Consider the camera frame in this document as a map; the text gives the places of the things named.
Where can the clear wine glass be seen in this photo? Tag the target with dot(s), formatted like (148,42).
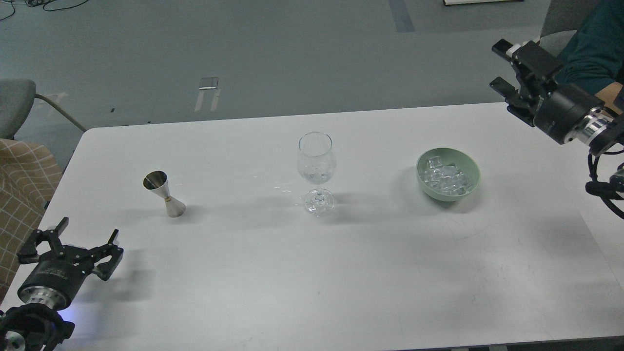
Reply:
(316,165)

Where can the clear ice cubes pile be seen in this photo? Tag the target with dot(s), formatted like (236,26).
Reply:
(446,179)

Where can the green bowl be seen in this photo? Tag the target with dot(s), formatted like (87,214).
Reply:
(449,155)

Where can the blue floor tape strip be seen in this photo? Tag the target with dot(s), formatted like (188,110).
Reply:
(401,16)

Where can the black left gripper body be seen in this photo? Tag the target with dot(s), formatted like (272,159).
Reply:
(56,278)

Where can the grey chair with plaid cushion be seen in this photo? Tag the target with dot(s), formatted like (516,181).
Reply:
(29,174)

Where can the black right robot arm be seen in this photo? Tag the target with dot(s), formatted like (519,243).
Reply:
(608,190)

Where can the steel cocktail jigger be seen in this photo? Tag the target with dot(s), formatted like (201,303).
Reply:
(157,182)

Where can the seated person in green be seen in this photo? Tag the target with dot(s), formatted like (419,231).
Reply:
(593,58)

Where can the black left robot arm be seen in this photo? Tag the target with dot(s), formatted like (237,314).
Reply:
(34,327)

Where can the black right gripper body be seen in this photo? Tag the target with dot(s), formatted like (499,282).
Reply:
(570,113)

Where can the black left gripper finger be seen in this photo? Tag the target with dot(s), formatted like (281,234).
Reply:
(28,253)
(106,258)

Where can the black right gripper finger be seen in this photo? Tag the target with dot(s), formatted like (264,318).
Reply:
(523,102)
(534,68)

